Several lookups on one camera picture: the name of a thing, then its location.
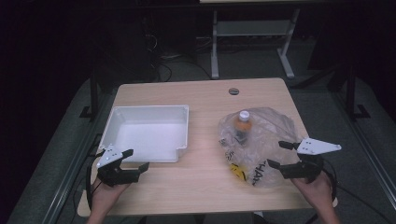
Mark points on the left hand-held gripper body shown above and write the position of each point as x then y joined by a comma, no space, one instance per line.
113,175

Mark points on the metal floor rail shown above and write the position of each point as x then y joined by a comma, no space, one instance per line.
364,143
70,177

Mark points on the person's right hand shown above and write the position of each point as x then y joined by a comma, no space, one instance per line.
314,191

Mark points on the yellow item in bag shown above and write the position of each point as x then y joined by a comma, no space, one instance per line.
238,171

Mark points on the white desk frame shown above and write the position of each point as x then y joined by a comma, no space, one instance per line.
249,28

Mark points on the person's left hand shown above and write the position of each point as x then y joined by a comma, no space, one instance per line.
106,197

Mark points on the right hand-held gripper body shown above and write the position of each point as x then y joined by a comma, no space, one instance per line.
306,166

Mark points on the black metal stand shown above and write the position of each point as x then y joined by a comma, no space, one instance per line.
351,96
93,99

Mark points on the clear plastic bag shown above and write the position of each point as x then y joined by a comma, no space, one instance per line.
267,137

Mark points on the grey table grommet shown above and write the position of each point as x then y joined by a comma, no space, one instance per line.
233,91

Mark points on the white plastic bin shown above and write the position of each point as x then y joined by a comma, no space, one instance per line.
146,137

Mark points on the orange bottle with white cap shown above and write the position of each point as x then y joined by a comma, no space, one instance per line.
243,126

